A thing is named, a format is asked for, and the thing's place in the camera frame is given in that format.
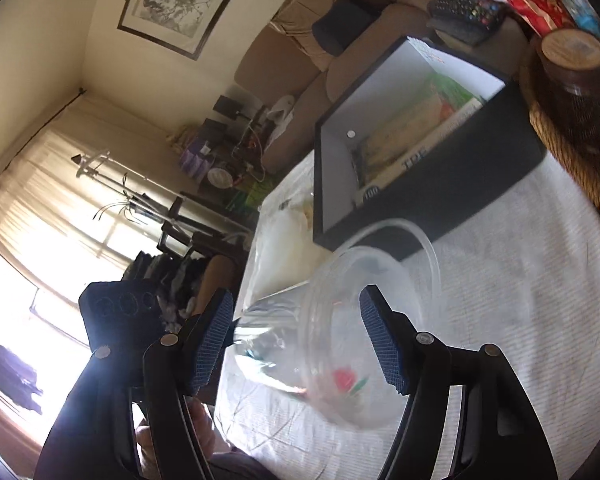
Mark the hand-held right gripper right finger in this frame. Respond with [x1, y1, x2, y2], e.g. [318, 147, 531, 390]
[358, 285, 561, 480]

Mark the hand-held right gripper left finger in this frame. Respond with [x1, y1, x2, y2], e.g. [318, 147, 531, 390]
[32, 287, 236, 480]

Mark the clear plastic cup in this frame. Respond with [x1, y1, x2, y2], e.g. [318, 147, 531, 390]
[232, 250, 423, 433]

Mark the black box with white interior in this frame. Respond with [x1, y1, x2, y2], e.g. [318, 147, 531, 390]
[312, 35, 548, 261]

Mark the green food packet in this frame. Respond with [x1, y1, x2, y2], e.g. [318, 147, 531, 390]
[352, 72, 486, 186]

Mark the white cloth-covered desktop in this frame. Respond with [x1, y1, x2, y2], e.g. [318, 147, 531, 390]
[215, 150, 600, 480]

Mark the person's left hand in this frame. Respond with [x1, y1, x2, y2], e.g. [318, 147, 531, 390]
[135, 401, 217, 480]

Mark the dark clothes pile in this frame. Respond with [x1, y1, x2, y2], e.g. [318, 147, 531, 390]
[124, 250, 203, 333]

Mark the dark wooden chair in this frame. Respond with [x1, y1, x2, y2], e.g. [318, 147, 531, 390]
[157, 195, 261, 311]

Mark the dark cloth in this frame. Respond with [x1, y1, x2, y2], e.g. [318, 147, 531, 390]
[0, 344, 45, 415]

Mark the cream curtain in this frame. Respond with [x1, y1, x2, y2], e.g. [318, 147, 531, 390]
[0, 95, 261, 311]

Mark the metal coat stand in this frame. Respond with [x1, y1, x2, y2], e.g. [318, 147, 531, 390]
[70, 149, 181, 241]

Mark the green box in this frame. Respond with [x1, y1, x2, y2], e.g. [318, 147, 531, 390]
[229, 184, 267, 212]

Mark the white round container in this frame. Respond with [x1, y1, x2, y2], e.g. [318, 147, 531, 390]
[207, 167, 233, 191]

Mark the purple box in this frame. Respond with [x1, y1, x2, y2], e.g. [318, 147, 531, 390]
[179, 149, 216, 182]

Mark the white printed book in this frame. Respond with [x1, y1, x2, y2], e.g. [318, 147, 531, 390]
[355, 97, 486, 208]

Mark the white cloth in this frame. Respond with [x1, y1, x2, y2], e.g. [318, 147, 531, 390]
[269, 95, 297, 128]

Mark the wicker tray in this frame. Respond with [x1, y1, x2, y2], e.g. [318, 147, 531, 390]
[520, 45, 600, 231]

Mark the beige sofa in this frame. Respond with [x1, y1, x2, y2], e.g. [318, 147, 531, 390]
[235, 0, 531, 171]

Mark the blue-grey cushion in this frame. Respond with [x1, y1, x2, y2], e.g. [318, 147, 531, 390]
[311, 0, 376, 56]

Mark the black remote control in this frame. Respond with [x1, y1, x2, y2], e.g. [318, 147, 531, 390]
[426, 0, 508, 47]

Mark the brown jar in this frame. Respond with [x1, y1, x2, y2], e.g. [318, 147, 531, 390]
[535, 27, 600, 141]

